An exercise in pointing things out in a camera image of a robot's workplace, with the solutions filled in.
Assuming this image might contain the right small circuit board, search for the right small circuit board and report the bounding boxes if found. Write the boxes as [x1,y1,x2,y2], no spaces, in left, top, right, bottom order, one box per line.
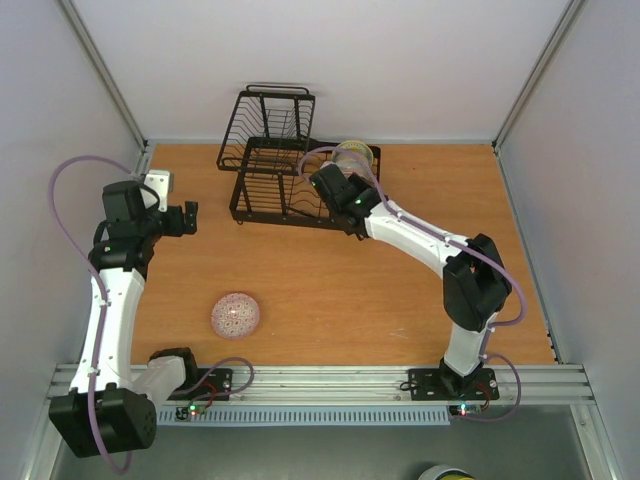
[449,403,484,417]

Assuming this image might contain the blue yellow sun bowl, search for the blue yellow sun bowl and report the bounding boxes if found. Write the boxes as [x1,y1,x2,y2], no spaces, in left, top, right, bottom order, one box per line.
[334,140,373,157]

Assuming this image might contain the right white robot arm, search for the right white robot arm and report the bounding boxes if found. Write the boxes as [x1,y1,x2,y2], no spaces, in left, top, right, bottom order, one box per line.
[310,165,512,398]

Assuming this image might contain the yellow white round object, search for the yellow white round object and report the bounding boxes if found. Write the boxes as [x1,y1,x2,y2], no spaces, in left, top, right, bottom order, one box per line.
[418,465,475,480]

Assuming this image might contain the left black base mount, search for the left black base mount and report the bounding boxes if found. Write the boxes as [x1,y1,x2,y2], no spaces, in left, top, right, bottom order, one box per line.
[169,368,233,401]

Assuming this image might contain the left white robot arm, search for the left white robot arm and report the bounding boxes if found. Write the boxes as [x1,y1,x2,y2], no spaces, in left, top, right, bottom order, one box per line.
[49,170,202,458]

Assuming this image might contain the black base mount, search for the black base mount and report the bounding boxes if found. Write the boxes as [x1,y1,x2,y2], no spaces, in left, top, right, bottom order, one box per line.
[169,368,233,401]
[403,367,500,401]

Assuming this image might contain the red floral pattern bowl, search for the red floral pattern bowl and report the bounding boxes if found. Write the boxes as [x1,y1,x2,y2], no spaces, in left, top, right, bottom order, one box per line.
[332,148,374,165]

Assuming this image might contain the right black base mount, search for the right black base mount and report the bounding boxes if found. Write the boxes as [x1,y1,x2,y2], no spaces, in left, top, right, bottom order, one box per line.
[403,367,500,401]

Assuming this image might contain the small circuit board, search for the small circuit board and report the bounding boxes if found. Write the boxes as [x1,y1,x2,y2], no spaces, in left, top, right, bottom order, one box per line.
[449,403,484,417]
[174,404,207,422]

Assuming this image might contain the black wire dish rack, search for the black wire dish rack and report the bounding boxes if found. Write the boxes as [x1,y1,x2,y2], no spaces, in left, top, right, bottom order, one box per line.
[216,84,362,236]

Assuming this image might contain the left small circuit board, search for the left small circuit board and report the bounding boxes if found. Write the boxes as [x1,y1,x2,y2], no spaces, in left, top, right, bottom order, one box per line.
[174,404,207,422]

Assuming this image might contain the red diamond pattern bowl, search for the red diamond pattern bowl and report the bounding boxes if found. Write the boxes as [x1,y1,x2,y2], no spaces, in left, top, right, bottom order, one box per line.
[334,156,370,180]

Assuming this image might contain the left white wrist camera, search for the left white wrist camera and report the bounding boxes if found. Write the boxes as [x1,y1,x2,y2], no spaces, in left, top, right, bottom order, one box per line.
[140,169,173,212]

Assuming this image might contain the red eye pattern bowl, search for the red eye pattern bowl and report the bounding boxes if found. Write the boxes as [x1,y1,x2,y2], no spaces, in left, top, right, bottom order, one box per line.
[211,292,260,339]

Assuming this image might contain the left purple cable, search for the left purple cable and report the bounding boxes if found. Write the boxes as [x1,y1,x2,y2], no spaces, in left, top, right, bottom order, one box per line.
[47,154,151,474]

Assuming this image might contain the aluminium frame rail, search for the aluminium frame rail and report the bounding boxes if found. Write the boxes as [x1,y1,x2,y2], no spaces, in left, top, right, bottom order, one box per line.
[47,363,595,405]

